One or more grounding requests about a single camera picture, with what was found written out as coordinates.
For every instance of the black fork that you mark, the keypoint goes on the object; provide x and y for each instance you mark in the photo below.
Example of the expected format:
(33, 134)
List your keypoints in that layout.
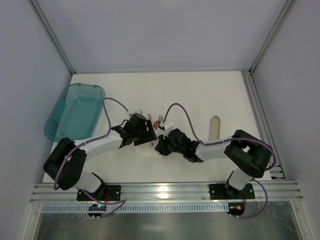
(160, 118)

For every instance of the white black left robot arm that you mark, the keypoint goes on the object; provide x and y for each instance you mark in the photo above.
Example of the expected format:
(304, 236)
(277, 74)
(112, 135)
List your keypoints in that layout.
(65, 164)

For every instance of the black controller board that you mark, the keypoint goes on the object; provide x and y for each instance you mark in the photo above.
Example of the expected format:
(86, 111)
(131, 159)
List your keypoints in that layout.
(95, 211)
(236, 208)

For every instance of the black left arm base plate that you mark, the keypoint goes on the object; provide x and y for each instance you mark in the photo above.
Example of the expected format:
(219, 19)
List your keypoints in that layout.
(112, 192)

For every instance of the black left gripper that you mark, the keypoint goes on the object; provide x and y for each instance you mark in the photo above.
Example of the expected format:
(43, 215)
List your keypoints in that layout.
(149, 133)

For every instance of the iridescent pink spoon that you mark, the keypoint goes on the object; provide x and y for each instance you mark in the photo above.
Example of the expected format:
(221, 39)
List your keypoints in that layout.
(156, 124)

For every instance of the right black controller board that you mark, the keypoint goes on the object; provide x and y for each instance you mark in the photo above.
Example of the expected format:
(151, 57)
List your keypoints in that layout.
(236, 208)

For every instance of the aluminium right corner post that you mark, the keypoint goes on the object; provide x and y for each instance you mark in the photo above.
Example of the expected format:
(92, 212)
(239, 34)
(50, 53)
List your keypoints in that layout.
(279, 21)

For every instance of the aluminium front rail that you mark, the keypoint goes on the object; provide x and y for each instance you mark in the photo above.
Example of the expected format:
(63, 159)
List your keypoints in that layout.
(276, 190)

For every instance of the aluminium left corner post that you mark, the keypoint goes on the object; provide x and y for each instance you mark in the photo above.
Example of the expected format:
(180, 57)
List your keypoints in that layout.
(51, 34)

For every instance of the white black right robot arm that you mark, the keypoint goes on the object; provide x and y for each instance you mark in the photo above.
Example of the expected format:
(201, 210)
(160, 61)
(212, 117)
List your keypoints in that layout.
(251, 156)

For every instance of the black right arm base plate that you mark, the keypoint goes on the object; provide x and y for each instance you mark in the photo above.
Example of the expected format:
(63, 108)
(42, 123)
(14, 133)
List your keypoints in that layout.
(220, 191)

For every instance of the beige oval cutlery tray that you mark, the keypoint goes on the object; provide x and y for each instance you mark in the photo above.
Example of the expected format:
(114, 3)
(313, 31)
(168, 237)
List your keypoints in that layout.
(215, 127)

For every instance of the white slotted cable duct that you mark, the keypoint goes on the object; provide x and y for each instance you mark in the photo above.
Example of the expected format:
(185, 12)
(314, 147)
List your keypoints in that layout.
(140, 208)

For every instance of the silver table knife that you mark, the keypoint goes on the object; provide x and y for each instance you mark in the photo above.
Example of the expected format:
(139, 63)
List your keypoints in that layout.
(149, 116)

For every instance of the aluminium right side rail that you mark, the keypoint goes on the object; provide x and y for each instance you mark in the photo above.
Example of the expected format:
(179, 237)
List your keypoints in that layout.
(263, 126)

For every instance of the left black controller board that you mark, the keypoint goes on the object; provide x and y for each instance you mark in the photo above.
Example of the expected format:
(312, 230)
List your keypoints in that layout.
(95, 211)

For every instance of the teal transparent plastic bin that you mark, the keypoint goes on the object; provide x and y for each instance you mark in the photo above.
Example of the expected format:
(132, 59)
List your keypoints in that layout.
(76, 112)

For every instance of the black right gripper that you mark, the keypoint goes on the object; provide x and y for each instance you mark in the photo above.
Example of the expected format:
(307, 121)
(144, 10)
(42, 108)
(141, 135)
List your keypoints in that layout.
(162, 146)

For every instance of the aluminium corner post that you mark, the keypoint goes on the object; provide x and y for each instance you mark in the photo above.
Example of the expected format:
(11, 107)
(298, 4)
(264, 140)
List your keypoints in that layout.
(51, 34)
(279, 21)

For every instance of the aluminium rail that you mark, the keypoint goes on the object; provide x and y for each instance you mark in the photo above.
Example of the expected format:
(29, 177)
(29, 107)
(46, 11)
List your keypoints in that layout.
(263, 126)
(276, 190)

